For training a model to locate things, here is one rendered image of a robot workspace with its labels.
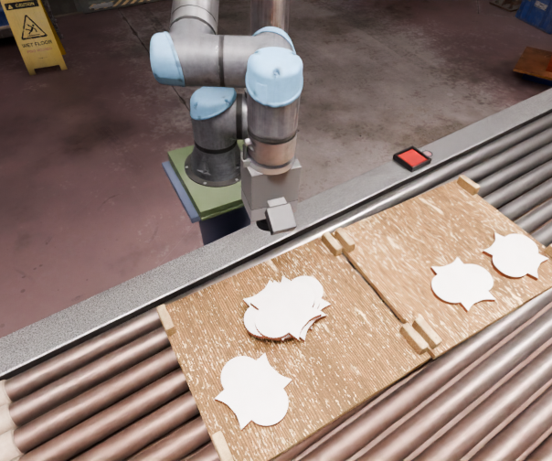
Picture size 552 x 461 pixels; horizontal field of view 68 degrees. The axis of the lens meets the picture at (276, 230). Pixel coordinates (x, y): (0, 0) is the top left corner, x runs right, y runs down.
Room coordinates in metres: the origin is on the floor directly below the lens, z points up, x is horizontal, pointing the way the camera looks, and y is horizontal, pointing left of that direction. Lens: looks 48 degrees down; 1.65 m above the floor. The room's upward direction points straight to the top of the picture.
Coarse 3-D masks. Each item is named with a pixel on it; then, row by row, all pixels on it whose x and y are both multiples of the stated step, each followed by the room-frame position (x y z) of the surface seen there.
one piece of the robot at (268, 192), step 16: (240, 160) 0.54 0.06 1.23; (256, 176) 0.48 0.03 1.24; (272, 176) 0.49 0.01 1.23; (288, 176) 0.50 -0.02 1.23; (256, 192) 0.48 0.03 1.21; (272, 192) 0.49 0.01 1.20; (288, 192) 0.50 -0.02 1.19; (256, 208) 0.48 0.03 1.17; (272, 208) 0.48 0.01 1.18; (288, 208) 0.48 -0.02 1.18; (272, 224) 0.45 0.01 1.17; (288, 224) 0.46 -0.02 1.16
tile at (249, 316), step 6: (270, 282) 0.48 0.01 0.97; (264, 288) 0.46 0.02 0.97; (270, 288) 0.46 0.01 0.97; (258, 294) 0.45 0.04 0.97; (264, 294) 0.45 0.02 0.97; (246, 300) 0.43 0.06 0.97; (252, 300) 0.43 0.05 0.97; (252, 306) 0.42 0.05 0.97; (246, 312) 0.41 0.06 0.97; (252, 312) 0.41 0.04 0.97; (246, 318) 0.39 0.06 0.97; (252, 318) 0.39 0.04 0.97; (246, 324) 0.38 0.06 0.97; (252, 324) 0.38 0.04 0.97; (252, 330) 0.37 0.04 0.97; (258, 336) 0.36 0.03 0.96; (282, 342) 0.35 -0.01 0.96
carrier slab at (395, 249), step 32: (448, 192) 0.78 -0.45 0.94; (352, 224) 0.67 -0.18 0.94; (384, 224) 0.67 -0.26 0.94; (416, 224) 0.67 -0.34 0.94; (448, 224) 0.67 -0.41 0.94; (480, 224) 0.67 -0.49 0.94; (512, 224) 0.67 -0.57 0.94; (352, 256) 0.57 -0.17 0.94; (384, 256) 0.57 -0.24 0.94; (416, 256) 0.57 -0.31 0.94; (448, 256) 0.57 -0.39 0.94; (480, 256) 0.57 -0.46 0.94; (384, 288) 0.48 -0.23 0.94; (416, 288) 0.48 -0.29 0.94; (512, 288) 0.48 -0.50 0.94; (544, 288) 0.48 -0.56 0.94; (448, 320) 0.41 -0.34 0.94; (480, 320) 0.41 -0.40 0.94
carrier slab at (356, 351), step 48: (240, 288) 0.48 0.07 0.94; (336, 288) 0.48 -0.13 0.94; (192, 336) 0.37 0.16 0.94; (240, 336) 0.37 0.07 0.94; (336, 336) 0.37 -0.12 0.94; (384, 336) 0.37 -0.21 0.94; (192, 384) 0.28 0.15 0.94; (336, 384) 0.28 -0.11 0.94; (384, 384) 0.28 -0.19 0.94; (240, 432) 0.20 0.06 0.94; (288, 432) 0.20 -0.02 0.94
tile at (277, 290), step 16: (272, 288) 0.46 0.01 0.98; (288, 288) 0.46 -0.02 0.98; (304, 288) 0.46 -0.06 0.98; (256, 304) 0.42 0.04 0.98; (272, 304) 0.42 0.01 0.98; (288, 304) 0.42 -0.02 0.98; (304, 304) 0.42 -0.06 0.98; (256, 320) 0.38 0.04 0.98; (272, 320) 0.38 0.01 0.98; (288, 320) 0.38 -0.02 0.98; (304, 320) 0.38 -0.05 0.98; (272, 336) 0.35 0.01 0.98
